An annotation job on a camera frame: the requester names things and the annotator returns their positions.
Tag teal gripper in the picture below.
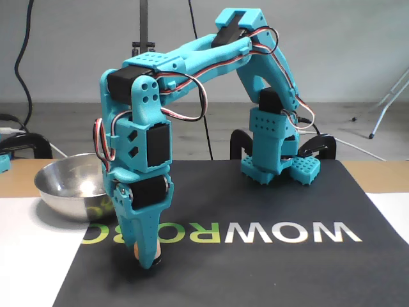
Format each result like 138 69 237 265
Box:
102 166 176 271

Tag orange ball with black base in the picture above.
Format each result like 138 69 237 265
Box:
133 242 162 269

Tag metal bowl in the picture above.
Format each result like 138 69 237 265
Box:
34 152 118 223

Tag black WOWROBO mat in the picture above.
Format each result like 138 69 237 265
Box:
52 159 409 307

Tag white paper sheet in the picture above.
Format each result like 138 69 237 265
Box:
366 191 409 256
0 196 92 307

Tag black table clamp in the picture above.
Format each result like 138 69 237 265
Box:
229 129 256 161
298 133 337 161

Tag teal printed block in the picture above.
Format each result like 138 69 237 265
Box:
0 152 12 175

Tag white metal stand legs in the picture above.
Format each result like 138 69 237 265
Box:
367 67 409 139

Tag red white black servo wire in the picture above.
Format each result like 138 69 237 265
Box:
249 27 316 130
93 117 116 163
158 74 209 123

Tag white floor cable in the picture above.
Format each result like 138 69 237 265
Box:
47 142 70 159
335 138 388 161

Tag thin black hanging cable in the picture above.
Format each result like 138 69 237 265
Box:
187 0 214 161

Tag black cable with white plug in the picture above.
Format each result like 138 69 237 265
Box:
0 113 30 134

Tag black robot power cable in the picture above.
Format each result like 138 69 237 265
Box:
297 115 321 137

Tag black camera stand with springs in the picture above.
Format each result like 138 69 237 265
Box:
132 0 157 60

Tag thick black hanging cable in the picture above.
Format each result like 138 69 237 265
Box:
13 0 35 134

